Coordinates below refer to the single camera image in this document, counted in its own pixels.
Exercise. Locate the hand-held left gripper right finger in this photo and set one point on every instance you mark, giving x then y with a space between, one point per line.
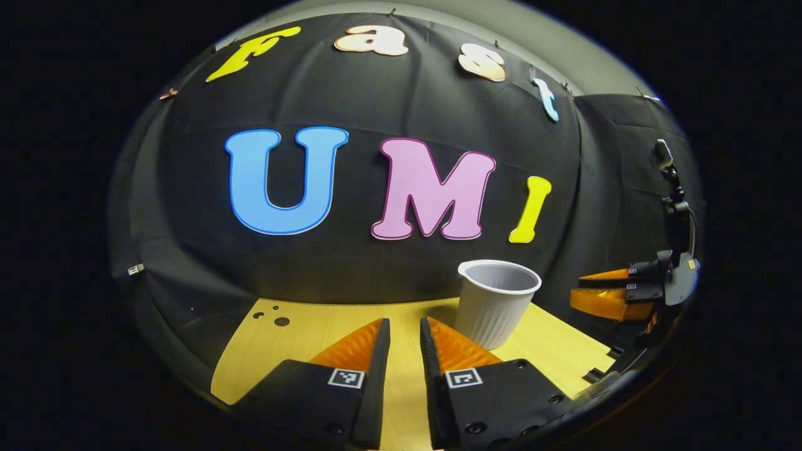
432 388

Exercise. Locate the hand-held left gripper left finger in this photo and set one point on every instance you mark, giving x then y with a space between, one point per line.
374 388

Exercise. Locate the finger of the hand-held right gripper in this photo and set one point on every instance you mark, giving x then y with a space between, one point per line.
645 293
645 270

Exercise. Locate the white ribbed garbage bin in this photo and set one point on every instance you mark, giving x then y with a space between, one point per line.
495 313

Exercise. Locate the wooden desktop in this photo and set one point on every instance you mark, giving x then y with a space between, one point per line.
313 338

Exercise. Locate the black backdrop cloth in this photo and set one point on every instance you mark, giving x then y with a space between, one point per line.
351 263

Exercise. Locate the white clip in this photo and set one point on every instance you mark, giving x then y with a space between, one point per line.
135 269

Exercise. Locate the red clip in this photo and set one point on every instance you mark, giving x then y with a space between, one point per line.
168 94

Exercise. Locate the black camera on stand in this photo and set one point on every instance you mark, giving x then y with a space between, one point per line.
677 210

